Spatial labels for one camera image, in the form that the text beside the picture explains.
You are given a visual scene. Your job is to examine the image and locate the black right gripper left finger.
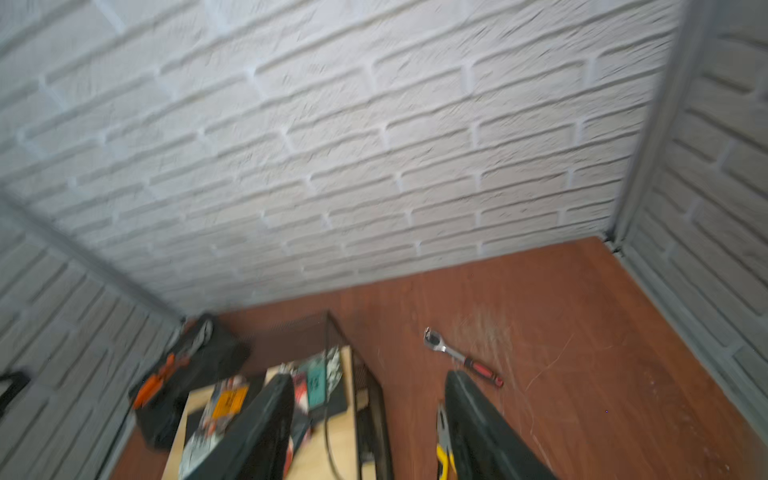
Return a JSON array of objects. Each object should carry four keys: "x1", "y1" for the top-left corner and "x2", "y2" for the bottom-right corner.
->
[{"x1": 189, "y1": 374, "x2": 295, "y2": 479}]

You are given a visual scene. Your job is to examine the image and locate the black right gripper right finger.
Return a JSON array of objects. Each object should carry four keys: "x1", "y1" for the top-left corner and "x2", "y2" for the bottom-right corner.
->
[{"x1": 444, "y1": 371, "x2": 555, "y2": 479}]

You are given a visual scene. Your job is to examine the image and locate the orange label tea bag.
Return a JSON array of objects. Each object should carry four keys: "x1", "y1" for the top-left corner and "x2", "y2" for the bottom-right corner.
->
[{"x1": 197, "y1": 375, "x2": 250, "y2": 438}]

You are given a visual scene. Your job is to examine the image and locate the red tea bag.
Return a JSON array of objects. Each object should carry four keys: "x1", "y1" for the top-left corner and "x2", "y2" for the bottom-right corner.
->
[{"x1": 283, "y1": 372, "x2": 312, "y2": 479}]

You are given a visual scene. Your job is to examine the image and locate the green tea bag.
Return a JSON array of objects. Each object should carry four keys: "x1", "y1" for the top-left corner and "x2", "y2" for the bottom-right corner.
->
[{"x1": 280, "y1": 347, "x2": 348, "y2": 421}]

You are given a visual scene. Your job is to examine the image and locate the black orange tool bag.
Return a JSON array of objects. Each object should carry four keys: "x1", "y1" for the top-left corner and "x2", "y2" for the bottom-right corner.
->
[{"x1": 128, "y1": 313, "x2": 251, "y2": 451}]

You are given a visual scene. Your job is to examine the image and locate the yellow handled pliers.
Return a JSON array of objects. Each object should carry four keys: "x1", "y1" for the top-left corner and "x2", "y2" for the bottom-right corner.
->
[{"x1": 436, "y1": 403, "x2": 458, "y2": 480}]

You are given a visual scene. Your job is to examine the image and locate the wooden two-tier wire shelf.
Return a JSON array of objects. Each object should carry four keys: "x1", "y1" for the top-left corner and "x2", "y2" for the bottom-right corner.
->
[{"x1": 132, "y1": 312, "x2": 393, "y2": 479}]

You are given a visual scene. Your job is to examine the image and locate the red handled ratchet wrench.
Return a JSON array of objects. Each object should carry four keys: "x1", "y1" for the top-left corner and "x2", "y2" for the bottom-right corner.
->
[{"x1": 423, "y1": 327, "x2": 505, "y2": 388}]

